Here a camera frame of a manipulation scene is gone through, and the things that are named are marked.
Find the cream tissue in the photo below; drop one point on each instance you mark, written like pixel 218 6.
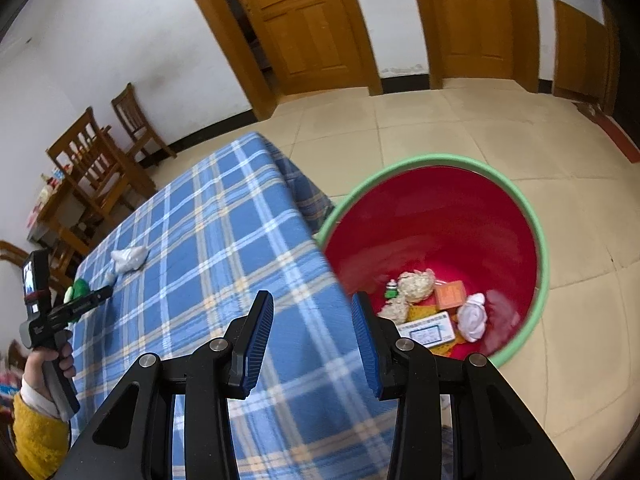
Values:
pixel 417 285
pixel 395 307

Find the white plastic bag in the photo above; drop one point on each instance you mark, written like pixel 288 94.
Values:
pixel 130 257

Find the open wooden door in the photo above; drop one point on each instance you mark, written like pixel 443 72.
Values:
pixel 300 25

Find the blue plaid blanket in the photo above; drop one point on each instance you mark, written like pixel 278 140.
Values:
pixel 225 220

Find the person's left hand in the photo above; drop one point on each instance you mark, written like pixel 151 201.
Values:
pixel 35 372

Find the white green medicine box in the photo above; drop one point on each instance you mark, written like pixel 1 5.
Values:
pixel 427 332

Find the red bin with green rim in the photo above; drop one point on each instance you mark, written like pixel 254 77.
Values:
pixel 450 220

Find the closed wooden door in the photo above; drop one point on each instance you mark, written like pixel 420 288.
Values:
pixel 470 20

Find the white cloth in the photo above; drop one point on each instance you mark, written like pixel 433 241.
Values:
pixel 472 317

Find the red doormat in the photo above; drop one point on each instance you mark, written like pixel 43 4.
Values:
pixel 615 132

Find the orange cardboard box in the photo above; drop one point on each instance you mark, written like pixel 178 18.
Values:
pixel 450 295

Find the wooden chair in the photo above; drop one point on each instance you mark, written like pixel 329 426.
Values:
pixel 122 94
pixel 12 247
pixel 70 132

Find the wooden dining table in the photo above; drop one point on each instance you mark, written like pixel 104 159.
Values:
pixel 55 210

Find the small green bottle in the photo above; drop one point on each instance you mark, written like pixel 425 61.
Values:
pixel 391 289

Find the green round plastic lid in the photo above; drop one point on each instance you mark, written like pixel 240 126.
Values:
pixel 80 287

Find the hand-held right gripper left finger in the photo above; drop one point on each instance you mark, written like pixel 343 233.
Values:
pixel 255 340

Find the low wooden cabinet door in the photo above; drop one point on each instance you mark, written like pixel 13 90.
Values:
pixel 580 50

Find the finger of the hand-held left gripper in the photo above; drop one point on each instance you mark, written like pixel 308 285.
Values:
pixel 90 298

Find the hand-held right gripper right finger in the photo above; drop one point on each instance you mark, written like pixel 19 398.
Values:
pixel 365 345

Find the wooden door frame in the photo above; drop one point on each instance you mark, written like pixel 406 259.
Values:
pixel 427 20
pixel 230 40

